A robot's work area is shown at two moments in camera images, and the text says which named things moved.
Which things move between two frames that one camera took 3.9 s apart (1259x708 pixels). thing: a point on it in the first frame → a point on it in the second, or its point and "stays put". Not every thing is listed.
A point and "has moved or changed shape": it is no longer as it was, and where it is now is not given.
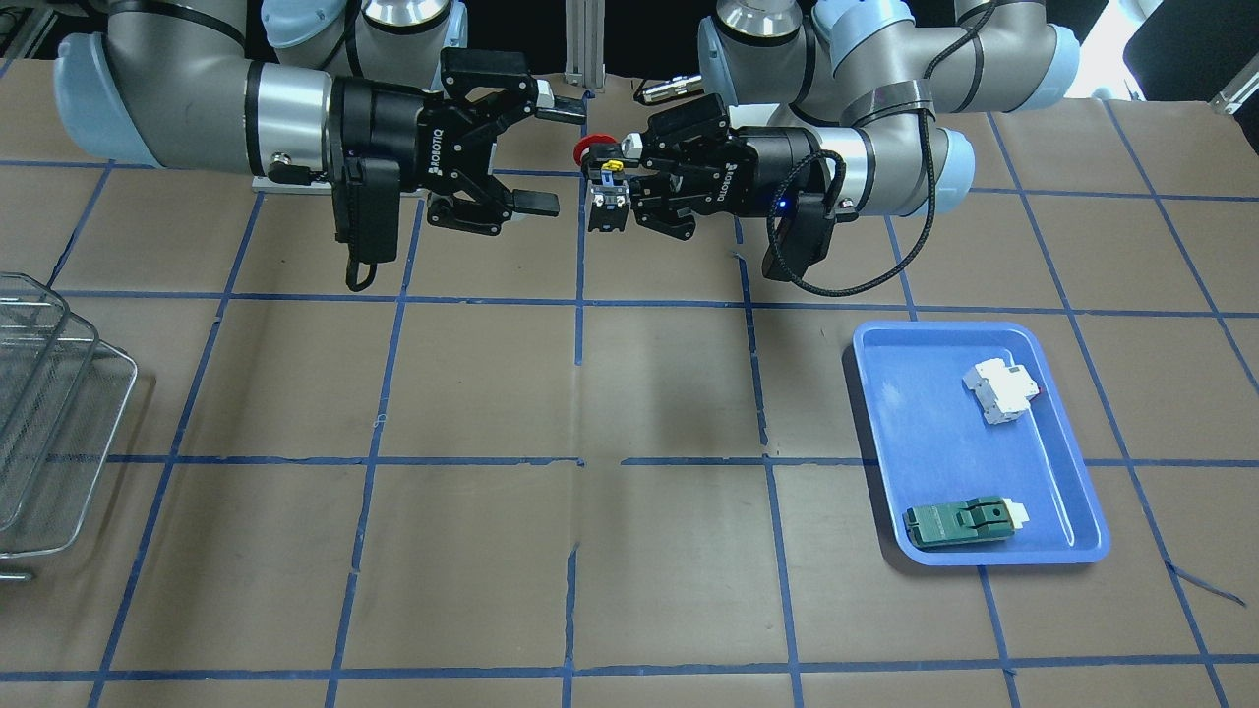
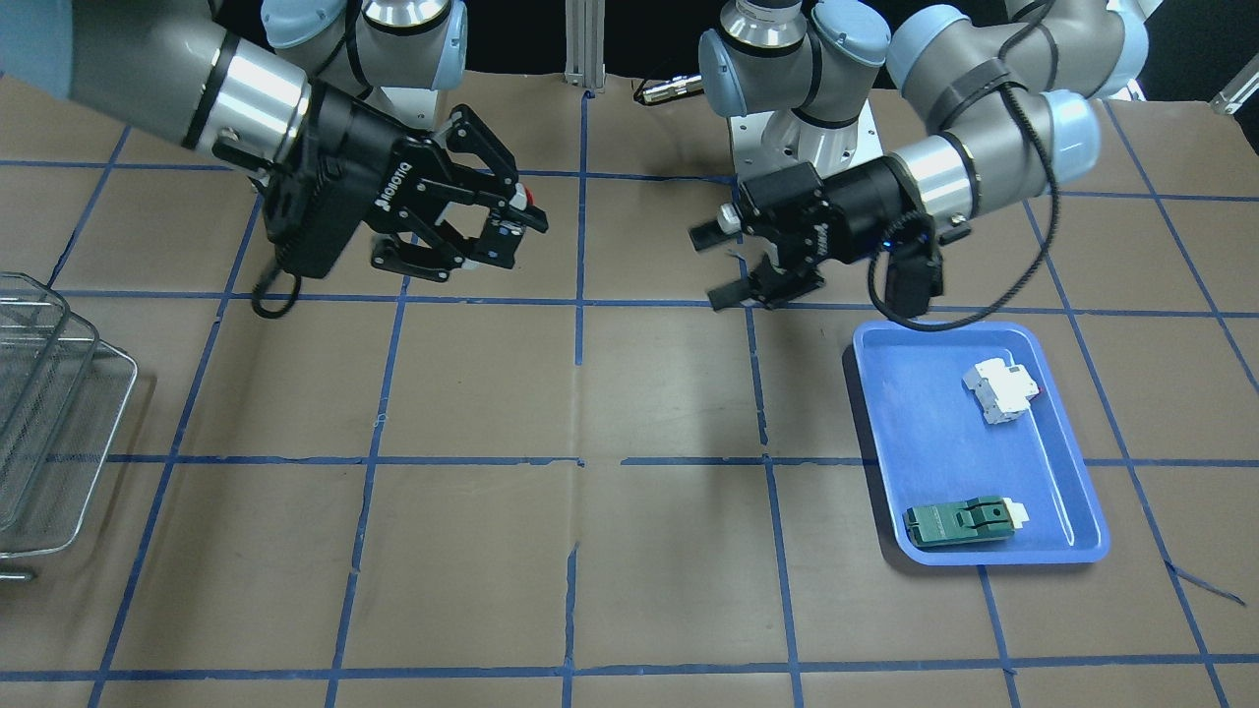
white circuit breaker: x=1003 y=391 stays put
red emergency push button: x=602 y=160 has moved or changed shape
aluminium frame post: x=585 y=44 stays put
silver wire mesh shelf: x=63 y=394 stays put
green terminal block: x=979 y=518 stays put
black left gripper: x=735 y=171 → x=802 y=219
